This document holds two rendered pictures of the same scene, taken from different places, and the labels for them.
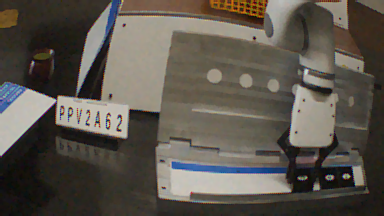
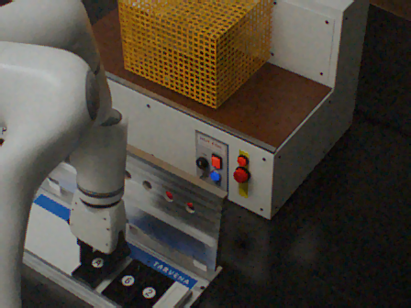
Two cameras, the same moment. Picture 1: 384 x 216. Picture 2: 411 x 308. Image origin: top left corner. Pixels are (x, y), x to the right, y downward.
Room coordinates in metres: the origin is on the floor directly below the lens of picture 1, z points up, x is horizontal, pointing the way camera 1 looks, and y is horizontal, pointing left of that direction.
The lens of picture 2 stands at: (1.01, -1.00, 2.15)
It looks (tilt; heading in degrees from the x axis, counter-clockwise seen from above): 44 degrees down; 40
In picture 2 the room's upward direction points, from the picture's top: 1 degrees counter-clockwise
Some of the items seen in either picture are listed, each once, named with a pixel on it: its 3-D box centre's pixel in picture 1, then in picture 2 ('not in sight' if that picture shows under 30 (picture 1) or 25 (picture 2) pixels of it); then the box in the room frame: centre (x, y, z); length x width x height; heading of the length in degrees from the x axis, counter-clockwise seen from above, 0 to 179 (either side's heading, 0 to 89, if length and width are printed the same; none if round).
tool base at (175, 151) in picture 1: (287, 180); (98, 252); (1.65, -0.18, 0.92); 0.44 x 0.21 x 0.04; 94
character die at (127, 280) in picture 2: (328, 180); (127, 282); (1.63, -0.28, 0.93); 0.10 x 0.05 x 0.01; 4
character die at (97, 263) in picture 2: (301, 180); (98, 264); (1.62, -0.21, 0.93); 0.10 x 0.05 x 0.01; 4
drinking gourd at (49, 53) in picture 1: (39, 77); not in sight; (1.87, 0.34, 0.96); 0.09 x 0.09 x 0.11
